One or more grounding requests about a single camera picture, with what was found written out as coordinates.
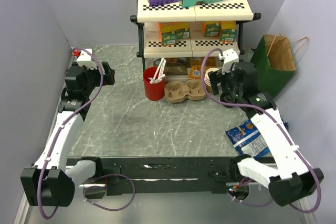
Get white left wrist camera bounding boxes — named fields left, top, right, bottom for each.
left=72, top=49, right=98, bottom=70

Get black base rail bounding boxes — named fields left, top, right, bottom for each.
left=101, top=156, right=243, bottom=196

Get stacked paper cups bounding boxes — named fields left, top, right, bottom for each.
left=204, top=67, right=219, bottom=93

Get blue chips bag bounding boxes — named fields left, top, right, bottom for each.
left=225, top=120, right=270, bottom=159

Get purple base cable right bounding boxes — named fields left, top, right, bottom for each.
left=230, top=178, right=275, bottom=207

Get white wrapped straws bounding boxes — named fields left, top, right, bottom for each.
left=149, top=58, right=166, bottom=84

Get green yellow box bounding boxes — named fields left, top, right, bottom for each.
left=203, top=21, right=237, bottom=42
left=159, top=22, right=190, bottom=46

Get orange snack bag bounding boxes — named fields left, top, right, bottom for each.
left=188, top=57, right=217, bottom=80

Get green paper bag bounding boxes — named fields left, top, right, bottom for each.
left=250, top=34, right=309, bottom=97

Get red plastic cup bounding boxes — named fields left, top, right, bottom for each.
left=143, top=67, right=165, bottom=101

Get cream black shelf rack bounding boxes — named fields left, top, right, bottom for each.
left=130, top=0, right=261, bottom=69

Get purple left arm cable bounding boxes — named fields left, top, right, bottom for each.
left=37, top=47, right=104, bottom=220

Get green yellow box left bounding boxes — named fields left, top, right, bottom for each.
left=159, top=22, right=190, bottom=46

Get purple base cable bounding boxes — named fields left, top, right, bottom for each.
left=230, top=178, right=275, bottom=207
left=82, top=173, right=136, bottom=211

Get brown cardboard cup carrier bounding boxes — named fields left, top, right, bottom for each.
left=164, top=80, right=206, bottom=103

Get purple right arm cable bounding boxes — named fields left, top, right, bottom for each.
left=201, top=48, right=322, bottom=214

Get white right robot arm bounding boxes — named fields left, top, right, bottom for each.
left=207, top=62, right=324, bottom=211

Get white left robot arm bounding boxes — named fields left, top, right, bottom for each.
left=20, top=61, right=115, bottom=207

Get green yellow box right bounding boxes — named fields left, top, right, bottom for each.
left=203, top=21, right=237, bottom=42

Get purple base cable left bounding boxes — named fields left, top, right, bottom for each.
left=82, top=173, right=136, bottom=211

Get brown snack bag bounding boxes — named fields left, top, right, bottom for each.
left=163, top=58, right=188, bottom=83

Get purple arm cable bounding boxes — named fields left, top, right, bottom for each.
left=37, top=47, right=104, bottom=220
left=201, top=48, right=322, bottom=214

